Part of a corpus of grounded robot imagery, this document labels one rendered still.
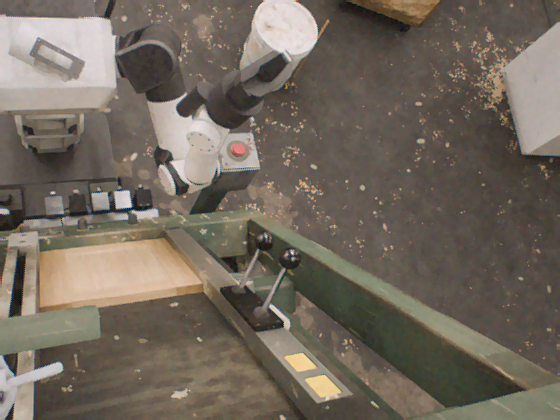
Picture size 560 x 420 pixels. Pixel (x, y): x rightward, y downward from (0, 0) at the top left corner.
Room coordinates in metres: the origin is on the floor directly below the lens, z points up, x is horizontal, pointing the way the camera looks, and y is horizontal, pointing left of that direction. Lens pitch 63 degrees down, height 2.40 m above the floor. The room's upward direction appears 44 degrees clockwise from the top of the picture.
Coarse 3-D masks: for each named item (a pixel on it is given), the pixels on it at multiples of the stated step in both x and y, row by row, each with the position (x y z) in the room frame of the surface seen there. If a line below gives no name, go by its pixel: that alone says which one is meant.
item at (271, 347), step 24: (168, 240) 0.46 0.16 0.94; (192, 240) 0.48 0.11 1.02; (192, 264) 0.39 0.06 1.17; (216, 264) 0.41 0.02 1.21; (216, 288) 0.34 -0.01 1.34; (240, 336) 0.27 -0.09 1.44; (264, 336) 0.27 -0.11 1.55; (288, 336) 0.29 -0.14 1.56; (264, 360) 0.24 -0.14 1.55; (312, 360) 0.26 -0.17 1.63; (288, 384) 0.22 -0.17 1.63; (336, 384) 0.24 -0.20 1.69; (312, 408) 0.20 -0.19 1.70; (336, 408) 0.21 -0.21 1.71
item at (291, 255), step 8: (288, 248) 0.40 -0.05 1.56; (296, 248) 0.41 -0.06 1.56; (280, 256) 0.38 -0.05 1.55; (288, 256) 0.39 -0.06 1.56; (296, 256) 0.39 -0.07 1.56; (280, 264) 0.37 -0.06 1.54; (288, 264) 0.38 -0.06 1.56; (296, 264) 0.39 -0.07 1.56; (280, 272) 0.37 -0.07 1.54; (280, 280) 0.36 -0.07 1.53; (272, 288) 0.34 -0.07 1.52; (272, 296) 0.33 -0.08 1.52; (264, 304) 0.32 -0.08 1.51; (256, 312) 0.30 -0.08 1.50; (264, 312) 0.31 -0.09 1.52
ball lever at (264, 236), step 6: (258, 234) 0.43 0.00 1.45; (264, 234) 0.43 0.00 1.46; (270, 234) 0.44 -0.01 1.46; (258, 240) 0.42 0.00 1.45; (264, 240) 0.42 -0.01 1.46; (270, 240) 0.43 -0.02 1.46; (258, 246) 0.41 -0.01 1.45; (264, 246) 0.42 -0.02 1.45; (270, 246) 0.43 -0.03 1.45; (258, 252) 0.41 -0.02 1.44; (252, 258) 0.39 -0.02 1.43; (258, 258) 0.40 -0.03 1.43; (252, 264) 0.39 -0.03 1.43; (246, 270) 0.37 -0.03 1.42; (252, 270) 0.38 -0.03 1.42; (246, 276) 0.37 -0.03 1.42; (240, 282) 0.35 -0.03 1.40; (246, 282) 0.36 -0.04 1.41; (234, 288) 0.34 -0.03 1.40; (240, 288) 0.34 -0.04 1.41
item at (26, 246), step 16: (16, 240) 0.20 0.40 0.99; (32, 240) 0.22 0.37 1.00; (16, 256) 0.16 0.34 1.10; (32, 256) 0.18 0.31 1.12; (16, 272) 0.13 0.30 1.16; (32, 272) 0.14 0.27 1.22; (0, 288) 0.08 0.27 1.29; (16, 288) 0.10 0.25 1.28; (32, 288) 0.11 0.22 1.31; (0, 304) 0.06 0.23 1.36; (16, 304) 0.08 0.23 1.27; (32, 304) 0.09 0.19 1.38; (32, 352) 0.03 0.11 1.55; (16, 368) 0.00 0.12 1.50; (32, 368) 0.02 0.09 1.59; (32, 384) 0.00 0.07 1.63; (0, 400) -0.02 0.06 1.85; (16, 400) -0.02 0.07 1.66; (32, 400) -0.01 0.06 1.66; (16, 416) -0.03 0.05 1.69; (32, 416) -0.02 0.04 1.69
